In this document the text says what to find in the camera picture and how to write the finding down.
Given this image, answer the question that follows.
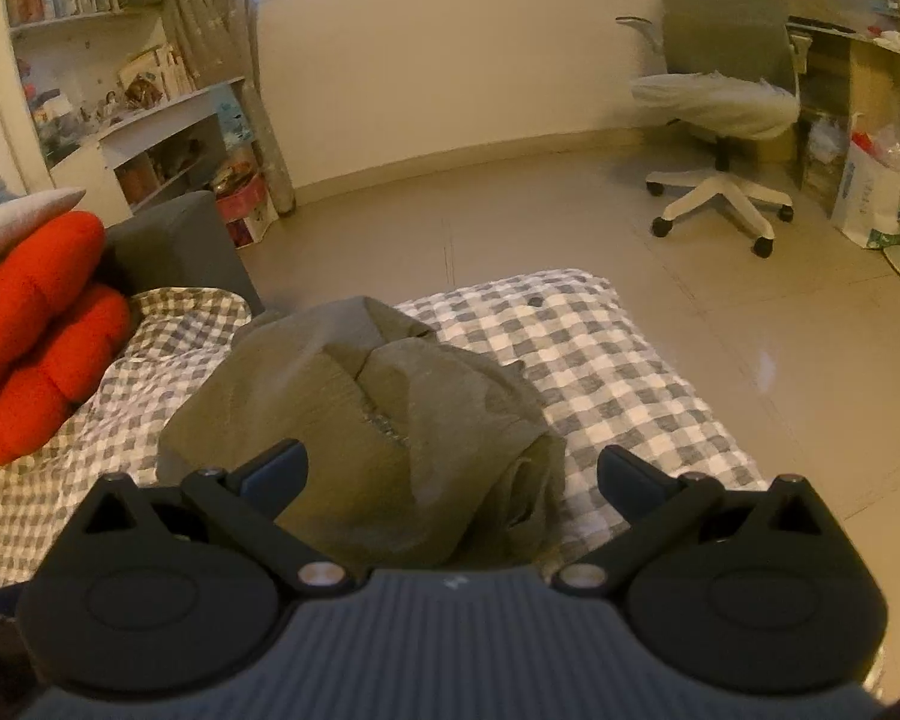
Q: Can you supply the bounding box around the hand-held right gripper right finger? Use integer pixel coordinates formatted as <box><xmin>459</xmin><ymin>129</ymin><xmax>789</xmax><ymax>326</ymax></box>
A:
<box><xmin>551</xmin><ymin>446</ymin><xmax>845</xmax><ymax>597</ymax></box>

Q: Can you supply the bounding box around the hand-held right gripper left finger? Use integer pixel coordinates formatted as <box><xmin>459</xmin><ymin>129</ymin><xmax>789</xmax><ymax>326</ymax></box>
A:
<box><xmin>60</xmin><ymin>439</ymin><xmax>350</xmax><ymax>593</ymax></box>

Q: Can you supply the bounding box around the grey t-shirt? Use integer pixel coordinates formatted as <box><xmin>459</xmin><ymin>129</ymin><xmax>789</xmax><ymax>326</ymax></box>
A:
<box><xmin>156</xmin><ymin>296</ymin><xmax>569</xmax><ymax>571</ymax></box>

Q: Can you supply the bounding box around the grey checkered blanket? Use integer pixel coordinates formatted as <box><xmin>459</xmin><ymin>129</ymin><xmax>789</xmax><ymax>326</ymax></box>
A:
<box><xmin>0</xmin><ymin>268</ymin><xmax>770</xmax><ymax>593</ymax></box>

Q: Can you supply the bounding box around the colourful toy box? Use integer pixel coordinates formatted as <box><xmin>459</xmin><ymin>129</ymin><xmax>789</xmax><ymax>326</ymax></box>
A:
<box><xmin>229</xmin><ymin>210</ymin><xmax>278</xmax><ymax>247</ymax></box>

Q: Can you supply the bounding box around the pink storage basket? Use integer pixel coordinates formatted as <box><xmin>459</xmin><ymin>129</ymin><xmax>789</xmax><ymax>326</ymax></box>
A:
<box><xmin>214</xmin><ymin>172</ymin><xmax>267</xmax><ymax>222</ymax></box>

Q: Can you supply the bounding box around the red cushion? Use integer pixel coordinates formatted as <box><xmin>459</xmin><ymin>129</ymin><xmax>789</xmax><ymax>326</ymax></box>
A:
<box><xmin>0</xmin><ymin>211</ymin><xmax>133</xmax><ymax>466</ymax></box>

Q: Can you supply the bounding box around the light grey pillow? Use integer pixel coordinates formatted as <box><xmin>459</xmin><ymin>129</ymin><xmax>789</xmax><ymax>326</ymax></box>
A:
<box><xmin>0</xmin><ymin>187</ymin><xmax>87</xmax><ymax>290</ymax></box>

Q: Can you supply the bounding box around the white bookshelf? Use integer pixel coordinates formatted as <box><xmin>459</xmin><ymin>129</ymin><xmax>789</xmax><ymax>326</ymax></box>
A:
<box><xmin>0</xmin><ymin>0</ymin><xmax>260</xmax><ymax>215</ymax></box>

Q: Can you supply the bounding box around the white shopping bag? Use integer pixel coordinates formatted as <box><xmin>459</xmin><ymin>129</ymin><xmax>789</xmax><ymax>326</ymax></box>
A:
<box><xmin>830</xmin><ymin>127</ymin><xmax>900</xmax><ymax>248</ymax></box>

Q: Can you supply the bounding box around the patterned curtain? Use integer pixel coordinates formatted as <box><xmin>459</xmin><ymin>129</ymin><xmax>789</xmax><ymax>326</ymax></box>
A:
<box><xmin>150</xmin><ymin>0</ymin><xmax>297</xmax><ymax>215</ymax></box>

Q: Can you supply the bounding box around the grey office chair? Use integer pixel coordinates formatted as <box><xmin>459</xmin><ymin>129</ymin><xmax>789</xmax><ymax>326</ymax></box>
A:
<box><xmin>616</xmin><ymin>0</ymin><xmax>803</xmax><ymax>257</ymax></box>

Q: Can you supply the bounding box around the wooden desk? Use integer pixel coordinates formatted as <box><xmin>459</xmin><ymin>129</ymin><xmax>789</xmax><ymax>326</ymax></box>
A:
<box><xmin>784</xmin><ymin>0</ymin><xmax>900</xmax><ymax>196</ymax></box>

